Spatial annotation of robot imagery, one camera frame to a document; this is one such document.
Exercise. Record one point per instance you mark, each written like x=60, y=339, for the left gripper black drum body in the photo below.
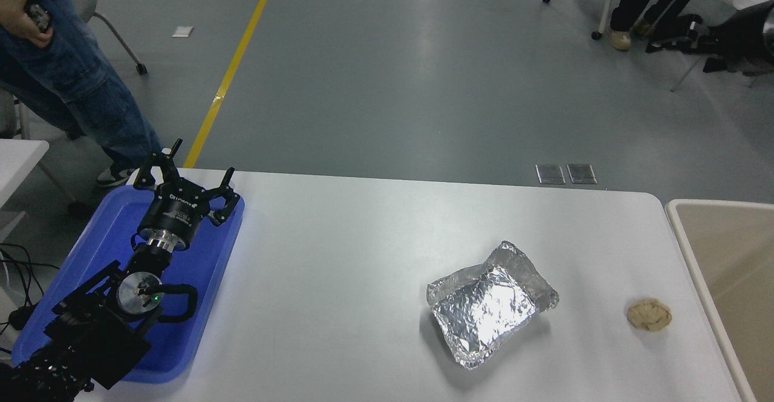
x=172, y=217

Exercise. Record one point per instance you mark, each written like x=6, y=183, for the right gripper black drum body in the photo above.
x=741, y=39

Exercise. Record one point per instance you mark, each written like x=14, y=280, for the small dark handheld device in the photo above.
x=40, y=18

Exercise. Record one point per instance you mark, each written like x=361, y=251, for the standing person's right hand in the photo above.
x=27, y=30

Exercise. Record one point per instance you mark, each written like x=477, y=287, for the blue plastic tray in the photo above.
x=199, y=269

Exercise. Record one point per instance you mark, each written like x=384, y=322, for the seated person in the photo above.
x=626, y=3

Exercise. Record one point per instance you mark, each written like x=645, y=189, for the white-framed wheeled chair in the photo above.
x=596, y=34

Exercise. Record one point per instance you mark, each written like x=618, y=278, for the standing person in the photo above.
x=78, y=87

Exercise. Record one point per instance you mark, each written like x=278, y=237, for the white side table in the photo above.
x=18, y=160

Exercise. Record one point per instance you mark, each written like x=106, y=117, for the grey wheeled chair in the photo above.
x=115, y=36
x=9, y=115

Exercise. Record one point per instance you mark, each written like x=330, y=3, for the metal floor plate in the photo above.
x=550, y=174
x=582, y=173

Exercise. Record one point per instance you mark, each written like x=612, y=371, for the black power plug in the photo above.
x=21, y=318

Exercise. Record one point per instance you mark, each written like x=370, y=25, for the large pale bin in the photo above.
x=738, y=281

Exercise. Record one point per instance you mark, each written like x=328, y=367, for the crumpled tan paper ball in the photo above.
x=649, y=315

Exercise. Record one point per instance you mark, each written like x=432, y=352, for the crumpled foil tray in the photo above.
x=484, y=311

